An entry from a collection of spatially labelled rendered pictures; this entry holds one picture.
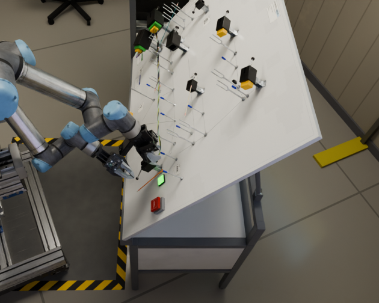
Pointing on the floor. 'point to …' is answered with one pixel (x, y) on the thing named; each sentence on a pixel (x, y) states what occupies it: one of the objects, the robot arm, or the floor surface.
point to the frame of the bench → (196, 247)
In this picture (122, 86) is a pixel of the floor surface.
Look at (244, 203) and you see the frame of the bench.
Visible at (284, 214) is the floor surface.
